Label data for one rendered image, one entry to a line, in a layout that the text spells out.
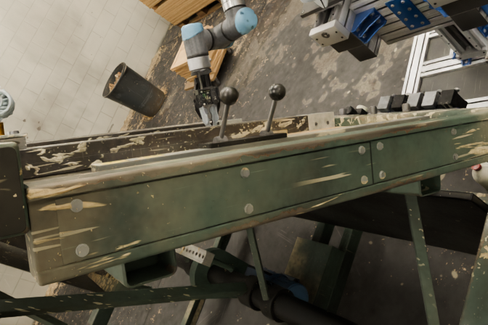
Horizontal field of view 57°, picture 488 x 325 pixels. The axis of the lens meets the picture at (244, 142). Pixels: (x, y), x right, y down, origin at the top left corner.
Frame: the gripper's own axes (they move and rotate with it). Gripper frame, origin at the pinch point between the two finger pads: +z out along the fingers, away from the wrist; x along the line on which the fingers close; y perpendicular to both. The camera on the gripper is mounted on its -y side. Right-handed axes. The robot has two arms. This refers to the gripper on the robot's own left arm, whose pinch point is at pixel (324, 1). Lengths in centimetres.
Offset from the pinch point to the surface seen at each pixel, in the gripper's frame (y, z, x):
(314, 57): -168, 63, -176
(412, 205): 22, 47, 15
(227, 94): 43.5, 1.7, 5.7
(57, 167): 68, -1, -37
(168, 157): 59, 5, 0
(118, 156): 54, 6, -37
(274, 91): 33.2, 7.4, 5.8
